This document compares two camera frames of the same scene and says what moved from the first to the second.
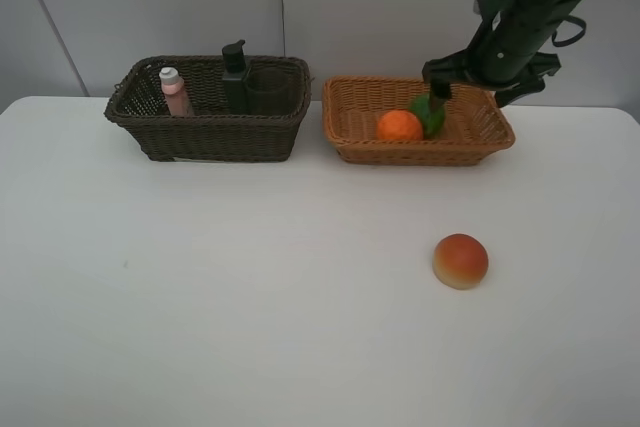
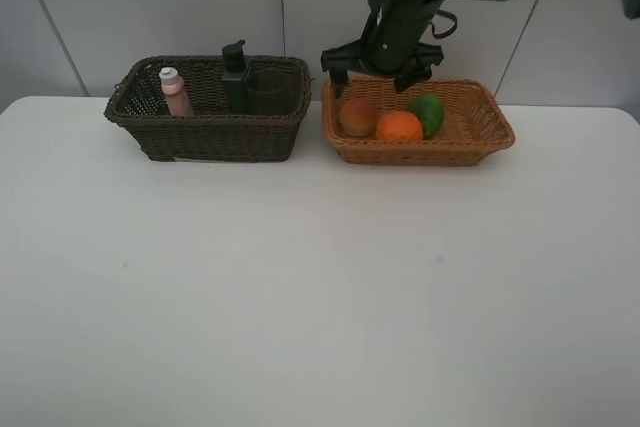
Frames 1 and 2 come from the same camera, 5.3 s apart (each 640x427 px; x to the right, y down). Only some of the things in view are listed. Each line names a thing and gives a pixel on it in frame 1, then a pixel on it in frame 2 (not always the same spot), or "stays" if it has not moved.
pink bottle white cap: (175, 94) stays
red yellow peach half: (460, 261) → (358, 117)
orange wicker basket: (474, 123) stays
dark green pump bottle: (234, 79) stays
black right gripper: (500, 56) → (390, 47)
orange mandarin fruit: (399, 125) stays
